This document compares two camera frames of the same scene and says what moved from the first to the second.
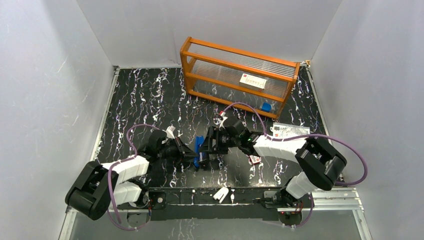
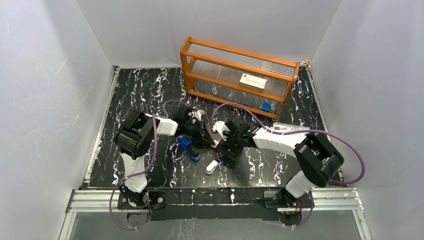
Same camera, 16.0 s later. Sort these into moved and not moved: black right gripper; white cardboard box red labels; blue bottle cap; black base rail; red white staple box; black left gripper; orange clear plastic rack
Moved: black right gripper; red white staple box; black left gripper
Not moved: black base rail; orange clear plastic rack; white cardboard box red labels; blue bottle cap
